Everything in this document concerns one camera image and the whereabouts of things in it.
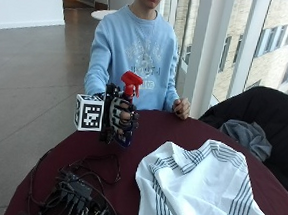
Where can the spray bottle with red trigger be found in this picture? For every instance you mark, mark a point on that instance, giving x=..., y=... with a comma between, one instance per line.
x=131, y=81

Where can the white marker cube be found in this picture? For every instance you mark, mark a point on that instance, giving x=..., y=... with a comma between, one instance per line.
x=89, y=114

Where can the maroon tablecloth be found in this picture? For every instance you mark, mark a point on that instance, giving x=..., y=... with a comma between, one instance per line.
x=140, y=154

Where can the white window pillar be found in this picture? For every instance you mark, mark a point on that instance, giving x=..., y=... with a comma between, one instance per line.
x=207, y=49

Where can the grey cloth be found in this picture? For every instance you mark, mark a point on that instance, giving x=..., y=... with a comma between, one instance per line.
x=247, y=137

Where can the the person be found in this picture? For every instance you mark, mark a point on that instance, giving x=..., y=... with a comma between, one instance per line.
x=135, y=46

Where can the white cloth with dark stripes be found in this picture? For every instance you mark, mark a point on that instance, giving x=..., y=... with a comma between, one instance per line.
x=197, y=188

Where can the black jacket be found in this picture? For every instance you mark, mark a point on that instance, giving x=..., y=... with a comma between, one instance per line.
x=270, y=114

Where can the black electronics box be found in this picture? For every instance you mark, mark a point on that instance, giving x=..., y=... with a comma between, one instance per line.
x=80, y=196

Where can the white round table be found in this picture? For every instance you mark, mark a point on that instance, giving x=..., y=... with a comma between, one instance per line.
x=102, y=14

